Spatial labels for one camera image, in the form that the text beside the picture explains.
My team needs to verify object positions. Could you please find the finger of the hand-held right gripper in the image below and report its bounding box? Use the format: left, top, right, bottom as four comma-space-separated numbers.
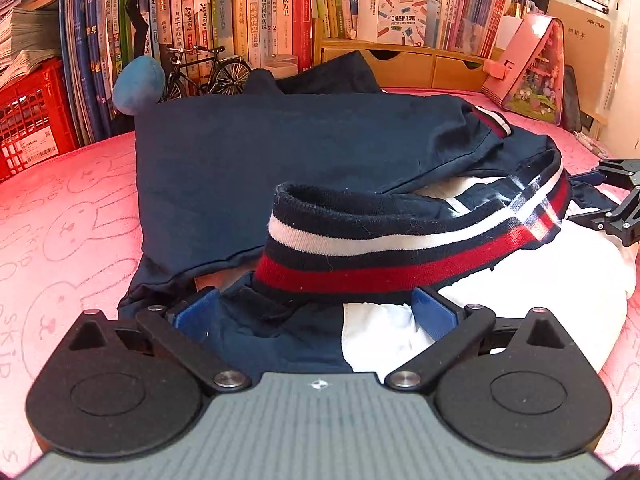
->
570, 158, 640, 192
567, 187, 640, 247

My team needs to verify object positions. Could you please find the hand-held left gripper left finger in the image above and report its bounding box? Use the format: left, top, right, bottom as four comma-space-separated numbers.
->
67, 287, 252, 392

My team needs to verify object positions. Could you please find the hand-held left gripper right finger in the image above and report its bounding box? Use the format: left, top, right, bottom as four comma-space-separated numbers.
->
385, 286, 574, 391

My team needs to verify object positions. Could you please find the navy and white jacket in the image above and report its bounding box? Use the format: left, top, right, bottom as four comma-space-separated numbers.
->
117, 50, 630, 376

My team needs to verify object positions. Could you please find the brown cardboard box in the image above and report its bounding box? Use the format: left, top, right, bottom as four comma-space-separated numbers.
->
547, 0, 615, 128

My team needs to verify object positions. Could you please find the pink house-shaped box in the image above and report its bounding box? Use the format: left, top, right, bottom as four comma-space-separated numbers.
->
482, 13, 569, 127

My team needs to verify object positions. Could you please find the pink rabbit print mat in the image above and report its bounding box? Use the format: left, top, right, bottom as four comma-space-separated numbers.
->
0, 87, 640, 478

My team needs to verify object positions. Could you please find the wooden desk drawer organizer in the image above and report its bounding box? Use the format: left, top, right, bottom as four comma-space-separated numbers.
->
319, 36, 502, 95

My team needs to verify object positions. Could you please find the blue plush ball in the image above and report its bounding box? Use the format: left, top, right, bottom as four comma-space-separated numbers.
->
112, 56, 166, 116

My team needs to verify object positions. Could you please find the black model bicycle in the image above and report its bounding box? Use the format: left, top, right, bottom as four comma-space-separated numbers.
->
161, 45, 252, 104

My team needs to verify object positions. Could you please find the red plastic crate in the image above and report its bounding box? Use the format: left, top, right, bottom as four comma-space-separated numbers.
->
0, 57, 82, 183

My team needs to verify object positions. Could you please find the clear plastic jar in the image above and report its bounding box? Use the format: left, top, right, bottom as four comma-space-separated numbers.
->
263, 55, 302, 81

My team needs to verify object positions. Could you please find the white printed carton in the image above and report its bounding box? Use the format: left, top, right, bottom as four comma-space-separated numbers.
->
357, 0, 444, 49

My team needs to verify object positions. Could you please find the row of upright books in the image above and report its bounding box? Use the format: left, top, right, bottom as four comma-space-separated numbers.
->
59, 0, 517, 147

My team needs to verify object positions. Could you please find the stack of papers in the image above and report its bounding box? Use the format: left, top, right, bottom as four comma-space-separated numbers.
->
0, 0, 63, 92

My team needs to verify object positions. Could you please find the black hanging strap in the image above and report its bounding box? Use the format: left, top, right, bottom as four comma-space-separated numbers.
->
124, 0, 157, 77

